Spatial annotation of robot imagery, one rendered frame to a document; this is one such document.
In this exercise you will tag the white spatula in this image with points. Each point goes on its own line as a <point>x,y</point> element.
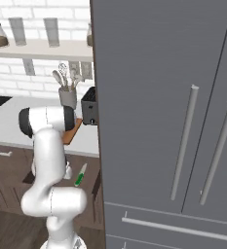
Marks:
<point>75,78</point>

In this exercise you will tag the black toaster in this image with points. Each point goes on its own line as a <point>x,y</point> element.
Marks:
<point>89,110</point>

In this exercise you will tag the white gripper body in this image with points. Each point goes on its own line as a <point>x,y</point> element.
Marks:
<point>68,170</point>

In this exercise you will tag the brown wooden cutting board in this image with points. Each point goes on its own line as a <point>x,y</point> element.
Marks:
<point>70,134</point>

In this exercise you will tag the brown drawer front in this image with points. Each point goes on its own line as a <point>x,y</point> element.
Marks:
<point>19,155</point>

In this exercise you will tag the white spoon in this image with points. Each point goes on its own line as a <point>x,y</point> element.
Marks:
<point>57,77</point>

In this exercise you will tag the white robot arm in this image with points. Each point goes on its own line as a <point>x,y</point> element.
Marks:
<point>48,155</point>

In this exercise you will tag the white wall shelf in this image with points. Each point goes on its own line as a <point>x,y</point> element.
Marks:
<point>40,50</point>

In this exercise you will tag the grey fridge drawer front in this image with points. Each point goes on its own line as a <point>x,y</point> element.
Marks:
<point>144,243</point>
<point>170,215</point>

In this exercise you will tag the brown cupboard door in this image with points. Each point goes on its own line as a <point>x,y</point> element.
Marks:
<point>4,188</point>

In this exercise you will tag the white utensil pot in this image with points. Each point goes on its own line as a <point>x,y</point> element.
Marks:
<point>68,98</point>

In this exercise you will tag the metal whisk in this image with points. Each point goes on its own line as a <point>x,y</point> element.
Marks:
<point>63,69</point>

